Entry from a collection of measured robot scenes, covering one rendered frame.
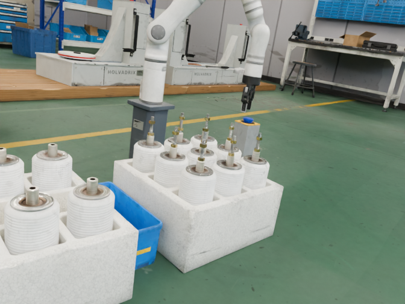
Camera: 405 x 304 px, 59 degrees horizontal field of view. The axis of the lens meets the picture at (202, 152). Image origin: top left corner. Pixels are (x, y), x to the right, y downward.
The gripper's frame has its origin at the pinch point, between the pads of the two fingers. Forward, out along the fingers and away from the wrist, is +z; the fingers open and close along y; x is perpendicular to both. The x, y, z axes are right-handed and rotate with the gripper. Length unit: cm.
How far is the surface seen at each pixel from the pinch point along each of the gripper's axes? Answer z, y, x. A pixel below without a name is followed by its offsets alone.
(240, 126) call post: 3.3, -20.7, -3.0
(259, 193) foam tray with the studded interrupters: 15, -50, -18
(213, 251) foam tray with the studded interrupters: 30, -64, -11
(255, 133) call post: 4.8, -18.3, -8.6
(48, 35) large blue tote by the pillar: 2, 268, 336
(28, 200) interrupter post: 7, -102, 18
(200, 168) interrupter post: 7, -64, -3
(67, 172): 11, -79, 27
